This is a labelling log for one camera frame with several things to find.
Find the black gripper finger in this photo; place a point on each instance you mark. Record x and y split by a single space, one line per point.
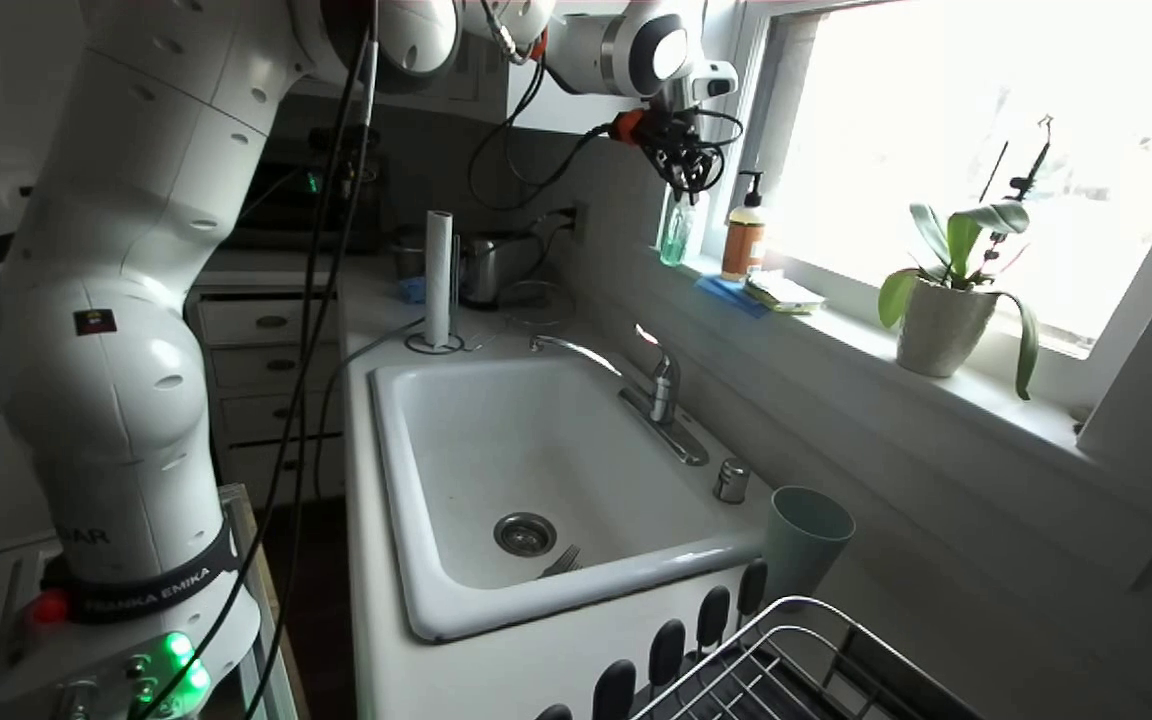
678 177
704 174

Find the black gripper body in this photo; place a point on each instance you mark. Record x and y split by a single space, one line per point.
666 139

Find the orange soap pump bottle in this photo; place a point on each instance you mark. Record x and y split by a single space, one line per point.
744 224

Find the robot base stand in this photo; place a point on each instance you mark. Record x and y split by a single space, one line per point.
54 667

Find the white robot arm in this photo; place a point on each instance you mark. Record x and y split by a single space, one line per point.
156 143

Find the green soap pump bottle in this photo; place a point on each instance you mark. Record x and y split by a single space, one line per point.
678 230

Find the blue cloth on sill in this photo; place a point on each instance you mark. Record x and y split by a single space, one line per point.
729 295

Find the chrome sink faucet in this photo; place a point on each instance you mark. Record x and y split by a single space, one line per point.
657 399

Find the steel kettle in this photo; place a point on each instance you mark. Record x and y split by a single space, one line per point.
490 265

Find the orchid in white pot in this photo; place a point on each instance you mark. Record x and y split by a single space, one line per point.
942 309

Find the chrome sink sprayer knob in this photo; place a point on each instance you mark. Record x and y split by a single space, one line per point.
734 483

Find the teal plastic cup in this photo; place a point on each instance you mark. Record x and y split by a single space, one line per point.
805 538

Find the white porcelain sink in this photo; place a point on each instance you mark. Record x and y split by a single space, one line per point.
519 530

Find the black coffee machine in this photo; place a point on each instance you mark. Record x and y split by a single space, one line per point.
294 195

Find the white drawer cabinet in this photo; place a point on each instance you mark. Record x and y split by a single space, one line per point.
272 427

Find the dish drying rack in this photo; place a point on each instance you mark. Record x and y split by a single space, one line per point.
803 658

